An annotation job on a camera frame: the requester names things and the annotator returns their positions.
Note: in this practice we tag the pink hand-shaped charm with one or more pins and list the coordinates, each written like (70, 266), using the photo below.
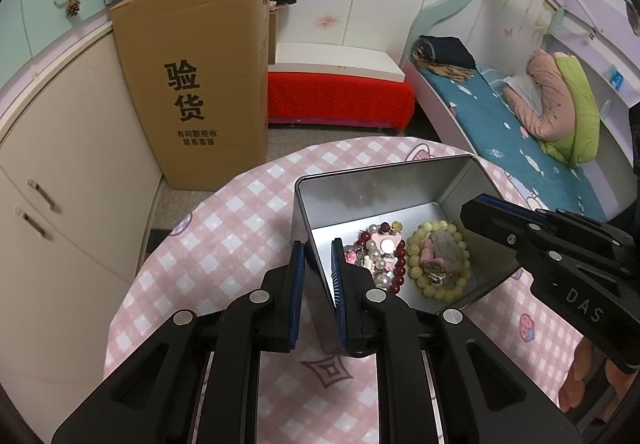
(425, 255)

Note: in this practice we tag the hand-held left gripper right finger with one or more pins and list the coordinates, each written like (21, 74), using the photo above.
(339, 294)

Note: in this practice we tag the red cloth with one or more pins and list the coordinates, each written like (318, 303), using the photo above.
(340, 99)

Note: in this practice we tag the silver heart lock charm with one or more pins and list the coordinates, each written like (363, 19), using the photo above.
(435, 270)

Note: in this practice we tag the person's right hand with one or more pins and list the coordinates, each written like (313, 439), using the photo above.
(580, 364)

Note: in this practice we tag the pink long pillow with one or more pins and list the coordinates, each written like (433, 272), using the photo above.
(550, 94)

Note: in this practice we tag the large cardboard box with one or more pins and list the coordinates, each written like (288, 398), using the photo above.
(200, 49)

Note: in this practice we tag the green blanket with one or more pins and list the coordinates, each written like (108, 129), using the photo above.
(580, 109)

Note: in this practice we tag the blue bed sheet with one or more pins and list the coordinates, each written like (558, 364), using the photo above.
(500, 124)

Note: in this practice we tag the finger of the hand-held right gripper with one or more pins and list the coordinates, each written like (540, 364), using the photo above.
(492, 201)
(495, 229)

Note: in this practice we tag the white board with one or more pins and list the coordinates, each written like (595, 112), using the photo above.
(335, 59)

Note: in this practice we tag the grey metal tin box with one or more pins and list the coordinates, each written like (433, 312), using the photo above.
(380, 196)

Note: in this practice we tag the beige cabinet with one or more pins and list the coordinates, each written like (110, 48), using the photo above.
(65, 164)

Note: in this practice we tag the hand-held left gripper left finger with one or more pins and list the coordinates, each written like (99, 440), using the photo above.
(296, 294)

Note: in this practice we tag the folded dark clothes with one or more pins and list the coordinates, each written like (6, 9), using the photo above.
(445, 51)

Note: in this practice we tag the blue sticker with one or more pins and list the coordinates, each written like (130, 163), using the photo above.
(615, 81)

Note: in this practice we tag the white pillow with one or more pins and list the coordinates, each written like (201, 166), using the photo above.
(525, 89)

